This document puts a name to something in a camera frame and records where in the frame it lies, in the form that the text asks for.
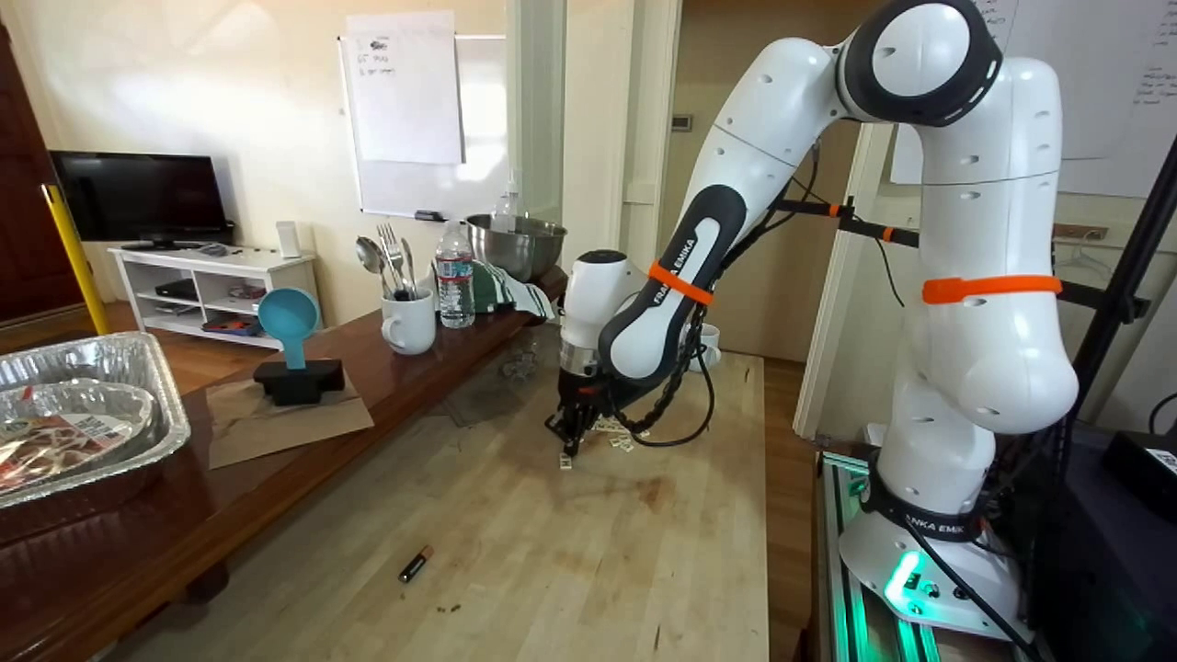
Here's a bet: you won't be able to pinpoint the black marker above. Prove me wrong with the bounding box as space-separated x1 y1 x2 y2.
393 549 434 589

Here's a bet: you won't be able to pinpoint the small white ceramic mug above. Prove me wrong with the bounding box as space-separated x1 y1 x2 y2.
695 325 729 377

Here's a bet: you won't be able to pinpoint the white television shelf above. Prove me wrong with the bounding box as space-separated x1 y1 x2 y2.
110 245 322 354

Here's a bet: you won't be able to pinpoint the yellow stick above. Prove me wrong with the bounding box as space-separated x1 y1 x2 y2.
38 181 110 338

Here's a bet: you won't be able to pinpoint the aluminium foil tray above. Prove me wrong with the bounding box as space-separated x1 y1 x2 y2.
0 328 194 512

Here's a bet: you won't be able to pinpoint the orange cable strap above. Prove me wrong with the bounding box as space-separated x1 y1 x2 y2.
642 258 717 309
918 274 1067 309

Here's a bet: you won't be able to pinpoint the silver metal utensil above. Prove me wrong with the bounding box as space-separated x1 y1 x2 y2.
383 221 418 297

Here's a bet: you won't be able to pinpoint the white whiteboard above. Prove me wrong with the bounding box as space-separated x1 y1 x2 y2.
333 10 510 221

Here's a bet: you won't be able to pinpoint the clear plastic water bottle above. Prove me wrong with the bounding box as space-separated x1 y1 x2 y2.
429 221 479 332

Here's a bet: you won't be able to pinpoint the black tripod pole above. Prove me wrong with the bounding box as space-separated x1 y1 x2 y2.
1071 134 1177 409

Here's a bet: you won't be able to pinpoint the black device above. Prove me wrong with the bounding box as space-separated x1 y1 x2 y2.
1100 428 1177 519

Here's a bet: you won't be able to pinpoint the crumpled plastic wrapper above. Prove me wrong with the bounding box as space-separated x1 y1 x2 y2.
0 381 159 492

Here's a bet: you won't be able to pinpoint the stainless steel bowl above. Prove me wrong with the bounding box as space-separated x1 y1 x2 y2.
486 219 568 284

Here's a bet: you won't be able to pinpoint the white paper sheet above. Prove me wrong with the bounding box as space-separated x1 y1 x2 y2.
344 10 467 169

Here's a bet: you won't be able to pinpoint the blue plastic scoop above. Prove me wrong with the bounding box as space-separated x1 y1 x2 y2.
255 287 322 377

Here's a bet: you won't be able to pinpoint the black articulated clamp rod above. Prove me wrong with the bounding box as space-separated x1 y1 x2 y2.
776 193 1156 325

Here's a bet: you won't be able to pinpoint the clear pump bottle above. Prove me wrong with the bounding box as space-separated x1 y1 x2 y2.
494 187 525 235

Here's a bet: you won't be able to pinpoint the clear plastic wrap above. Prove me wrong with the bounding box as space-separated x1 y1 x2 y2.
494 328 565 387

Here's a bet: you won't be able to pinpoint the white ceramic utensil mug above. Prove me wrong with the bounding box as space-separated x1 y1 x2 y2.
378 287 440 361

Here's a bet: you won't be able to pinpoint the white wall paper sheets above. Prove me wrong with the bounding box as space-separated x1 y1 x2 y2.
885 0 1177 200

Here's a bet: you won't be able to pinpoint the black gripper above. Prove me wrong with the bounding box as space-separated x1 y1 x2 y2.
544 365 616 476

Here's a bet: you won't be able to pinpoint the dark brown wooden cabinet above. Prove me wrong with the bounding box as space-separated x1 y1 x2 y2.
0 21 87 325

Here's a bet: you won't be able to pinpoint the dark brown wooden table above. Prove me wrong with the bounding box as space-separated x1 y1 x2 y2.
0 274 573 662

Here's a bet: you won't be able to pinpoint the black control box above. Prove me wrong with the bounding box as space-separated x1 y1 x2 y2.
1015 420 1177 662

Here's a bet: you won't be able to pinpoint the black block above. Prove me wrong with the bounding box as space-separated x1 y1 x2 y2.
251 357 350 409

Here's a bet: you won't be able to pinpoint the green striped towel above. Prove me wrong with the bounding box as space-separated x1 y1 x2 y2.
474 263 565 328

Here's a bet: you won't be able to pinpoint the silver metal spoon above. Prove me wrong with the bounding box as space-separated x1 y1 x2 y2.
351 231 398 301

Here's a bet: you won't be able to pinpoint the brown cardboard sheet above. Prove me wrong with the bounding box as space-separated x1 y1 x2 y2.
199 373 378 476

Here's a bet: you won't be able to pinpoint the black flat television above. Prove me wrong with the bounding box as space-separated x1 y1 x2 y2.
49 149 237 252

